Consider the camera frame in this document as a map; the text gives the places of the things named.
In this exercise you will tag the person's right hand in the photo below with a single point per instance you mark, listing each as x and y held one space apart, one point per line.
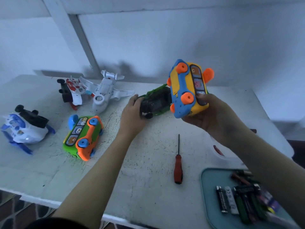
217 119

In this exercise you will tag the person's left hand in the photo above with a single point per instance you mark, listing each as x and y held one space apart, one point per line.
133 119

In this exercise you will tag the red battery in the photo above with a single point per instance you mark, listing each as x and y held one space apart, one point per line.
218 150

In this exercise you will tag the dark green toy helicopter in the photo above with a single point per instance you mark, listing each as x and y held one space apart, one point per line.
159 100

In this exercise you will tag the white toy airplane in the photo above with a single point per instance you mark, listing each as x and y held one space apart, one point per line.
105 93

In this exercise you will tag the yellow orange toy car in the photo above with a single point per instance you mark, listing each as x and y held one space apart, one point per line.
186 90

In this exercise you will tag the green orange toy car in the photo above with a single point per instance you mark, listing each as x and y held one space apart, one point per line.
81 138

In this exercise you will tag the clear plastic container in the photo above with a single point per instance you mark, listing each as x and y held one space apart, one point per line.
271 140

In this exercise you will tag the red screwdriver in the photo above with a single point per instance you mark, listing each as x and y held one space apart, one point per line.
178 169

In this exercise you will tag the red white toy vehicle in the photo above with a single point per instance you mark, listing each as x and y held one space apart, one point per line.
71 90

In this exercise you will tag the pile of batteries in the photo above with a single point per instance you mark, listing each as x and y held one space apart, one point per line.
248 198

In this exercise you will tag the teal container lid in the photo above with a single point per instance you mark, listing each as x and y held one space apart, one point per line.
209 207

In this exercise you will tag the white blue toy vehicle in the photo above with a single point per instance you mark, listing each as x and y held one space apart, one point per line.
24 131

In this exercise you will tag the person's right forearm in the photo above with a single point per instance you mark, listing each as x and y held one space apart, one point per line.
269 174

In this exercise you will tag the person's left forearm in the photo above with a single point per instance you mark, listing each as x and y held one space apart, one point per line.
95 186

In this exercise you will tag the person's black sleeve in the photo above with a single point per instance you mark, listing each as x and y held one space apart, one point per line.
57 223

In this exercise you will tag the white wooden table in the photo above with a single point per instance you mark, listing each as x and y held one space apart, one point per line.
143 188

